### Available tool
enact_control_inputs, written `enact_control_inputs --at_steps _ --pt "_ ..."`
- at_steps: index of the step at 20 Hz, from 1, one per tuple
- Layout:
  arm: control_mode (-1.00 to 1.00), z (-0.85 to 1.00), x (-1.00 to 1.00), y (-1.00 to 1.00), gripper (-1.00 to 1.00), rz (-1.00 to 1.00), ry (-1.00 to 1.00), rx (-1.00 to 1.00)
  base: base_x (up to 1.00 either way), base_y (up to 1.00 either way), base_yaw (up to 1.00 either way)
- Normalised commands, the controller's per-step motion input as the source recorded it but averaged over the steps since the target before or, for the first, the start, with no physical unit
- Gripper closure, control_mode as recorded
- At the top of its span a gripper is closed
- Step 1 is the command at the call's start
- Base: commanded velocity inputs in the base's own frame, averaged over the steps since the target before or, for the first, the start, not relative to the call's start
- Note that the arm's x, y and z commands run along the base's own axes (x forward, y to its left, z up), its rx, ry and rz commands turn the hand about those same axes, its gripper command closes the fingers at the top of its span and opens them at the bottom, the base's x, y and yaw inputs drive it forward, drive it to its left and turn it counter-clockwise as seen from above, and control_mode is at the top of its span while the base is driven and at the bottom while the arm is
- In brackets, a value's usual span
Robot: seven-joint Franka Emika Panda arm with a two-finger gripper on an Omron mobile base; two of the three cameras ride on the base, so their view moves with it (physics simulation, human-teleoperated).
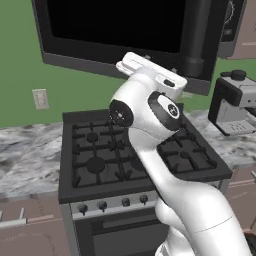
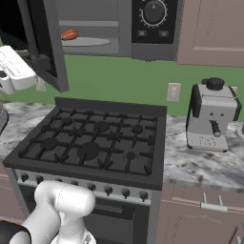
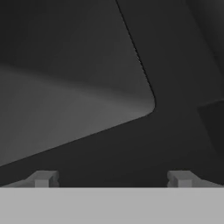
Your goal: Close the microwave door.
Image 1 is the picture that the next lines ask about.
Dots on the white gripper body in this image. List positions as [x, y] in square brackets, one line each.
[135, 63]

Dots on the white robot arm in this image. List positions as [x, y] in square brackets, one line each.
[196, 213]

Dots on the dark grey oven door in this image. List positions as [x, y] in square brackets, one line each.
[126, 240]

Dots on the black gas hob stove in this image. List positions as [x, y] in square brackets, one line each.
[96, 156]

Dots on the black and grey coffee machine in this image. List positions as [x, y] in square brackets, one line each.
[230, 100]

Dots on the black stove knob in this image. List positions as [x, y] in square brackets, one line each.
[102, 205]
[144, 199]
[126, 201]
[82, 209]

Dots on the brown base cupboard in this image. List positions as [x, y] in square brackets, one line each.
[241, 200]

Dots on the brown drawer front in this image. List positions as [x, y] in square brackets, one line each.
[33, 240]

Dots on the beige wall outlet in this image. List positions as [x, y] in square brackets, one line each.
[40, 99]

